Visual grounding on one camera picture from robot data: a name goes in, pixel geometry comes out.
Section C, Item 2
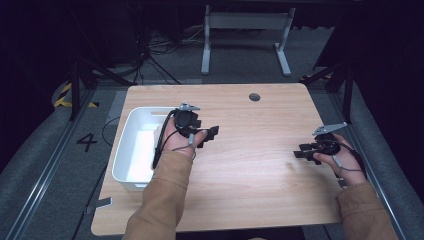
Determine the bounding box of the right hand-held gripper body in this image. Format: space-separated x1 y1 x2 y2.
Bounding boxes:
311 122 349 156

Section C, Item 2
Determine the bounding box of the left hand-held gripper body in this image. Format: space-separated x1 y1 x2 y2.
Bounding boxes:
173 102 203 138

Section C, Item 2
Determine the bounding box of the white plastic bin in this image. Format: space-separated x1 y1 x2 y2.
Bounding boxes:
111 106 183 192

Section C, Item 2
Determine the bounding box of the person's left hand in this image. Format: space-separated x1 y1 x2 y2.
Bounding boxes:
162 117 210 160

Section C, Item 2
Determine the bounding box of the person's right hand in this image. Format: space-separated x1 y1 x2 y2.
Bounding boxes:
321 132 368 188

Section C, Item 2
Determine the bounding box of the black metal stand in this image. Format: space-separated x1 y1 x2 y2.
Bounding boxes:
299 59 355 125

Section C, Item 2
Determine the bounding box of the black tripod stand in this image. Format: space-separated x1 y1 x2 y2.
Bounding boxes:
67 49 136 122

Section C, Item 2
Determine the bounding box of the grey tape strip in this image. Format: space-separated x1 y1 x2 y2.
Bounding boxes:
84 196 113 215

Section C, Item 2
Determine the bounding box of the yellow black floor tape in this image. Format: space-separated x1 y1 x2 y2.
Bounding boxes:
53 82 100 109

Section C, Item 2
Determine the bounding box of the grey left gripper cable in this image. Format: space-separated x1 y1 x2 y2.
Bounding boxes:
171 132 198 161

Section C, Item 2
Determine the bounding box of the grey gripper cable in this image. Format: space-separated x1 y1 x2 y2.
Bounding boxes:
171 132 198 161
331 154 365 190

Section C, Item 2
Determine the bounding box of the grey right gripper cable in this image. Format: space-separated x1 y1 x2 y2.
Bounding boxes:
331 154 365 190

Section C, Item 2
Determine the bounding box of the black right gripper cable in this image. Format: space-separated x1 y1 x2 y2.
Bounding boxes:
327 138 368 178

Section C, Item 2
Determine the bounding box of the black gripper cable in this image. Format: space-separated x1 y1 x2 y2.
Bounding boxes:
327 138 368 178
151 109 180 170

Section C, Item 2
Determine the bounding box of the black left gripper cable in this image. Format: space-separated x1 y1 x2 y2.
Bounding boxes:
151 109 180 170

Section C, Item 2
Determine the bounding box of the metal floor rail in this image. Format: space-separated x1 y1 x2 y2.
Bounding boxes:
328 89 401 240
4 89 98 240

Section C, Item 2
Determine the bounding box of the bundle of floor cables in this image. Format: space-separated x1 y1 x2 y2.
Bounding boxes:
133 25 208 85

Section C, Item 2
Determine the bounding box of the black floor cable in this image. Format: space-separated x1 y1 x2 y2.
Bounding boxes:
71 116 121 240

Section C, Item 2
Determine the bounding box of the grey metal table frame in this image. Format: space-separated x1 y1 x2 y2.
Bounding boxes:
200 4 297 77

